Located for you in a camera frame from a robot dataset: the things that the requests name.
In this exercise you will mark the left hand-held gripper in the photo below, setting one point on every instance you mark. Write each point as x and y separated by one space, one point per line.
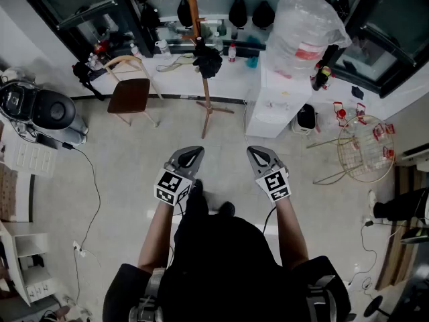
169 181

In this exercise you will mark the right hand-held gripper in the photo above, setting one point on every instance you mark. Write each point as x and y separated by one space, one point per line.
276 183

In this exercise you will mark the wooden coat stand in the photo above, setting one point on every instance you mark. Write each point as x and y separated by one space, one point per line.
206 92

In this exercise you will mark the black cap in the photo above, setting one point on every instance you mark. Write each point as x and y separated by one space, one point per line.
207 60

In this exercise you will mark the person's left forearm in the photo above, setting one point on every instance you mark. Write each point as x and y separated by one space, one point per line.
157 237

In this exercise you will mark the person's right forearm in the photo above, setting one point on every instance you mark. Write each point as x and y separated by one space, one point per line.
290 237

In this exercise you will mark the person's left black shoe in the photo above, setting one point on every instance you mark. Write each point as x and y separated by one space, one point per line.
197 186

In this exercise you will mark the person's black shoe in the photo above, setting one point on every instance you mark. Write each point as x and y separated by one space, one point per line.
197 186
228 208

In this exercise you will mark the person's right black shoe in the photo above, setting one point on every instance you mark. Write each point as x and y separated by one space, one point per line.
228 208

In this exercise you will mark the white water dispenser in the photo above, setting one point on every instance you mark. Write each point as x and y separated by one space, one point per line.
278 102

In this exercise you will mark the small white black appliance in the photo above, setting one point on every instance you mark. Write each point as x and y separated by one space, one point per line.
305 117

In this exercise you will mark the white window ledge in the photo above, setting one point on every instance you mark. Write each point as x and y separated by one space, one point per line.
187 79

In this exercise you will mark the wooden chair brown seat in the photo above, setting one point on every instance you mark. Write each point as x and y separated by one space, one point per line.
129 96

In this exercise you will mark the teal bath sponge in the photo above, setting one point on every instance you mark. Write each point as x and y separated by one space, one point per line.
252 62

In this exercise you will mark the dark soda bottle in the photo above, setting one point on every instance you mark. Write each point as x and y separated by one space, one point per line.
320 79

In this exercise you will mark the white bottle red cap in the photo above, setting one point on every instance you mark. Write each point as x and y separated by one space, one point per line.
232 55

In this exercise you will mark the person's dark clothing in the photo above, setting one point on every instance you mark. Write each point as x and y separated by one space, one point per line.
228 267

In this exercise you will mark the small black cloth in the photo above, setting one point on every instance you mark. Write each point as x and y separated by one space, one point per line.
357 92

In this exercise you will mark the clear plastic water bottle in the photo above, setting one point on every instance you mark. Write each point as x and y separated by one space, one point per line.
218 44

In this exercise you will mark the black framed window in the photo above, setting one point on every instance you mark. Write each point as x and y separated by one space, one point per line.
135 29
368 76

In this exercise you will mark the black backpack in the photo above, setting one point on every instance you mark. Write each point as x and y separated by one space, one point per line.
82 72

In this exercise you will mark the large clear plastic bag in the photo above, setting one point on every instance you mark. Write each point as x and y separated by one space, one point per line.
301 29

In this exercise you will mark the red drink bottle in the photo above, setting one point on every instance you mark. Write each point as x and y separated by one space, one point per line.
100 48

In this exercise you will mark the white power strip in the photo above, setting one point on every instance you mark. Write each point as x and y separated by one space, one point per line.
79 248

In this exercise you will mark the black round machine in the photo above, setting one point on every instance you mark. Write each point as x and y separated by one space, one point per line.
50 109

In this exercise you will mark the group of black waist bags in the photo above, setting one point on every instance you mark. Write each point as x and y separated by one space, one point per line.
238 12

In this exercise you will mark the white slotted panel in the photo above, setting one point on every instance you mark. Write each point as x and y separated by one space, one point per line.
33 159

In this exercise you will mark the brown wooden board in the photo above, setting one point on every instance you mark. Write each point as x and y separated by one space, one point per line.
399 257

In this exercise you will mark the black stool base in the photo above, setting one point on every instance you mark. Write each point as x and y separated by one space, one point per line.
375 305

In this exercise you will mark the brown perforated board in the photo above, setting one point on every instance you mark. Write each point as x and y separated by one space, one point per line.
7 193

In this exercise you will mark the white shelf unit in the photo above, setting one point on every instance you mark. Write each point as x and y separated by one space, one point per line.
20 237

